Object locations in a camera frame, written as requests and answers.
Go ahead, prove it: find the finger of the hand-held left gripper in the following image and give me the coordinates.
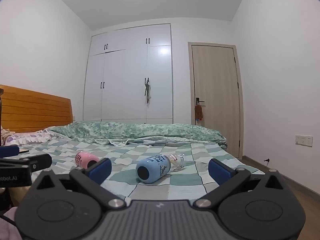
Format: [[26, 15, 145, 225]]
[[0, 154, 53, 173], [0, 145, 20, 159]]

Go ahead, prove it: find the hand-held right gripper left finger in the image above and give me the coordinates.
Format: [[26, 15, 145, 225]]
[[30, 158, 126, 209]]

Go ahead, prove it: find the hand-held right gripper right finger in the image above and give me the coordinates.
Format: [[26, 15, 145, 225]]
[[193, 158, 292, 208]]

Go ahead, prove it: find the blue cup with clear lid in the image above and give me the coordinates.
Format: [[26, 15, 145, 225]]
[[135, 154, 186, 184]]

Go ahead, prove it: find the pink cup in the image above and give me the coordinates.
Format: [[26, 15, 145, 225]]
[[75, 151, 100, 170]]

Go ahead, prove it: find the purple floral pillow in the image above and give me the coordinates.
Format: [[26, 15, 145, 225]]
[[0, 126, 57, 147]]

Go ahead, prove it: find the wooden headboard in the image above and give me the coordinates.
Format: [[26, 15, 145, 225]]
[[0, 85, 74, 134]]

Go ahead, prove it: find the pink cloth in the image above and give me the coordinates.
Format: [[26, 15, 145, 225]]
[[0, 207, 23, 240]]

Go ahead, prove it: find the checked green bed sheet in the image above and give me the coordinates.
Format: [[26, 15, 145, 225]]
[[5, 137, 266, 202]]

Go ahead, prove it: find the green patterned quilt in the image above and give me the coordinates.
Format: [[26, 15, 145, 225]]
[[47, 120, 228, 151]]

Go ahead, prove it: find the brown hanging pouch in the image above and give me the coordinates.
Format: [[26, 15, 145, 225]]
[[194, 104, 204, 126]]

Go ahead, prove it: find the beige door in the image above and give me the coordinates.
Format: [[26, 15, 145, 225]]
[[188, 41, 244, 159]]

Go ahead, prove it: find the green hanging ornament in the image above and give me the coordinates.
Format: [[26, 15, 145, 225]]
[[144, 78, 152, 104]]

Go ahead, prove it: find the white wardrobe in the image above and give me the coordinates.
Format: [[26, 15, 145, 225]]
[[83, 23, 174, 125]]

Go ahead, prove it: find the black cable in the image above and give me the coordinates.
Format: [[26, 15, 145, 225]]
[[0, 211, 16, 228]]

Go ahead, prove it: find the white wall socket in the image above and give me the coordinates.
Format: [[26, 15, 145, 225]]
[[295, 135, 313, 147]]

